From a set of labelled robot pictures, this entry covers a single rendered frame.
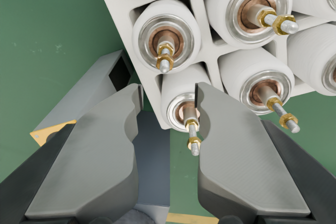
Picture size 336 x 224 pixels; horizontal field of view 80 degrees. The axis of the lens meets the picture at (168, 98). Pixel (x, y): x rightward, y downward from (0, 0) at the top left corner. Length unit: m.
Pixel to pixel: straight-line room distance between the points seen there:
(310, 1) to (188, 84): 0.19
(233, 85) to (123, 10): 0.21
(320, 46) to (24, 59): 0.66
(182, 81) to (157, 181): 0.23
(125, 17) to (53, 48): 0.31
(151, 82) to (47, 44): 0.34
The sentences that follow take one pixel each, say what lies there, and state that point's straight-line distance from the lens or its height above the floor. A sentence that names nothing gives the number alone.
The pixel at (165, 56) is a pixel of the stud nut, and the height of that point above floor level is 0.33.
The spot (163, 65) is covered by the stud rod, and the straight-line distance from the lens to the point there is 0.20.
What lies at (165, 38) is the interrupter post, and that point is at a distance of 0.26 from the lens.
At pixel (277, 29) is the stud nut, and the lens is 0.22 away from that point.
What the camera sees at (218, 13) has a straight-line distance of 0.28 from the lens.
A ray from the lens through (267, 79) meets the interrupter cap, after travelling 0.33.
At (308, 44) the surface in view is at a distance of 0.39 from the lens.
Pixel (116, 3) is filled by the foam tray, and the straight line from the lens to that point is 0.35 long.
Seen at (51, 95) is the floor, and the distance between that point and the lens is 0.70.
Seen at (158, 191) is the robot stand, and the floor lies 0.27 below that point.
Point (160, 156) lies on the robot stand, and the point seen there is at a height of 0.18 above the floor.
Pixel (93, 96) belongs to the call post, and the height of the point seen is 0.25.
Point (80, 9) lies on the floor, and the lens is 0.57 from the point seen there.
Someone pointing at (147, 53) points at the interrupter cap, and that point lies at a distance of 0.28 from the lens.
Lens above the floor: 0.52
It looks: 60 degrees down
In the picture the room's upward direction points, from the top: 179 degrees counter-clockwise
